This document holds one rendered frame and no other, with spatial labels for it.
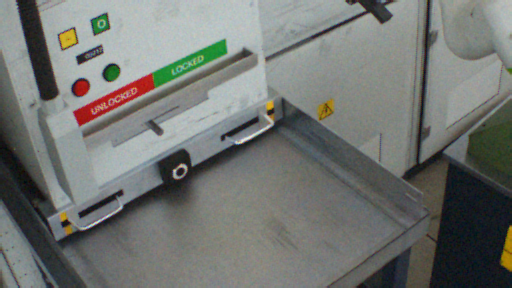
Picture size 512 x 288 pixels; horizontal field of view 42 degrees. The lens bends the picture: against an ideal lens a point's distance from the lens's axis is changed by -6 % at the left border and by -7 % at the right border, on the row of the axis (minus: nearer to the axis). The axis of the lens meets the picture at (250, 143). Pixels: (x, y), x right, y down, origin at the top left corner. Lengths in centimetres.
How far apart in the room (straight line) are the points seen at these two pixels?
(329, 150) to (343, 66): 63
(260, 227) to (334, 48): 78
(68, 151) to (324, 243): 47
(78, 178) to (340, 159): 53
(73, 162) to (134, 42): 24
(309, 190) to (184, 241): 26
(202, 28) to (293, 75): 64
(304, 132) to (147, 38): 42
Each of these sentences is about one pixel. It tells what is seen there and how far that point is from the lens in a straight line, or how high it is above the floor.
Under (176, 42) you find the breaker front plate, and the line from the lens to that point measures 123.
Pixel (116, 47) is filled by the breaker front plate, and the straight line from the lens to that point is 117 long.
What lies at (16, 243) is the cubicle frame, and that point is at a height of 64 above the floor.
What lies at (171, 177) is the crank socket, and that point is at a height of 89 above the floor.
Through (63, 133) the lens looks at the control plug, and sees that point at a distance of 106.
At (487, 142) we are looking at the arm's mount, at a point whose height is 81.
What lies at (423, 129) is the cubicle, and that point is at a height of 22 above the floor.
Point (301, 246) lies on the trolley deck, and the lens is 123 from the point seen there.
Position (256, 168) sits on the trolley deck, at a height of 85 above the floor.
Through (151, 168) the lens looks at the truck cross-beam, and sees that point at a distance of 132.
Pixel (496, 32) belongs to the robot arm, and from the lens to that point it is 147.
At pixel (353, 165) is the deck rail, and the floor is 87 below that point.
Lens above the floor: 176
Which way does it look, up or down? 39 degrees down
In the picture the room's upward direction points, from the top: 6 degrees counter-clockwise
